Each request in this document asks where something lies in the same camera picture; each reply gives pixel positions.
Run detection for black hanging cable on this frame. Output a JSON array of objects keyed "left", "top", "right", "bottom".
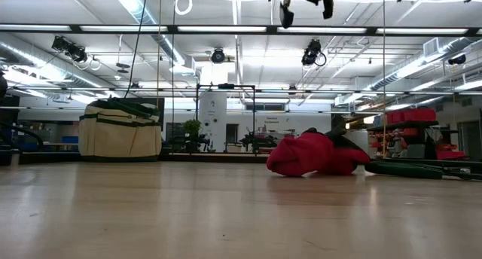
[{"left": 123, "top": 0, "right": 150, "bottom": 99}]

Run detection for tan hanging cord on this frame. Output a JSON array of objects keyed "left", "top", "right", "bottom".
[
  {"left": 155, "top": 0, "right": 163, "bottom": 109},
  {"left": 381, "top": 0, "right": 387, "bottom": 158}
]

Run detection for red black gardening glove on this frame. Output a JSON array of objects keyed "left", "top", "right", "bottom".
[{"left": 266, "top": 126, "right": 371, "bottom": 177}]

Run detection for green potted background plant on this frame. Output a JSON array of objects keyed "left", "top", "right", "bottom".
[{"left": 182, "top": 118, "right": 203, "bottom": 154}]

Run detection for white hanging ring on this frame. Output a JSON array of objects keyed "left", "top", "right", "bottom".
[{"left": 174, "top": 0, "right": 194, "bottom": 17}]

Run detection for black overhead frame bar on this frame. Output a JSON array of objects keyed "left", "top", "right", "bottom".
[{"left": 0, "top": 23, "right": 482, "bottom": 37}]

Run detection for green handled pruning shears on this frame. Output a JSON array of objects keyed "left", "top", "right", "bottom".
[{"left": 364, "top": 160, "right": 482, "bottom": 181}]

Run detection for beige green gardening bag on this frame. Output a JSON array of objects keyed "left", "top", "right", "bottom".
[{"left": 78, "top": 96, "right": 163, "bottom": 163}]

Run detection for black curved cable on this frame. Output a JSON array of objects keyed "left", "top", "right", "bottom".
[{"left": 0, "top": 122, "right": 44, "bottom": 152}]

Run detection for black wall board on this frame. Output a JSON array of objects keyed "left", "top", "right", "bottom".
[{"left": 148, "top": 96, "right": 166, "bottom": 133}]

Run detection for black ceiling camera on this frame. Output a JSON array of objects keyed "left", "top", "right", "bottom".
[
  {"left": 447, "top": 53, "right": 468, "bottom": 66},
  {"left": 51, "top": 35, "right": 88, "bottom": 63},
  {"left": 300, "top": 38, "right": 328, "bottom": 69},
  {"left": 209, "top": 47, "right": 227, "bottom": 65}
]

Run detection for red bin storage rack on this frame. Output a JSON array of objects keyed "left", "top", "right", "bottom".
[{"left": 367, "top": 107, "right": 470, "bottom": 162}]

